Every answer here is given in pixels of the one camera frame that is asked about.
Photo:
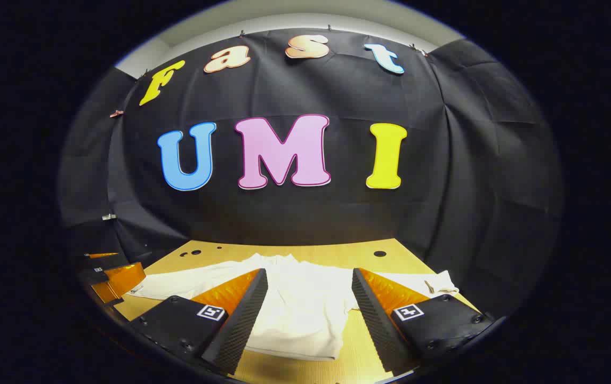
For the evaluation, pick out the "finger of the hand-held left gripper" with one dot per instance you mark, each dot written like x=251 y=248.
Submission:
x=103 y=261
x=124 y=280

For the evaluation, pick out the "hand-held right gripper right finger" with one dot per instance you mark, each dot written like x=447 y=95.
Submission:
x=375 y=325

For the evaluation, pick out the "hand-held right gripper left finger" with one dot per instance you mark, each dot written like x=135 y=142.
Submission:
x=241 y=320

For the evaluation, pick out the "white garment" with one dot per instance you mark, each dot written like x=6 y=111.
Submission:
x=300 y=309

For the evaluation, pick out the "black backdrop cloth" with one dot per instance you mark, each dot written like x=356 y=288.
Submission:
x=337 y=224

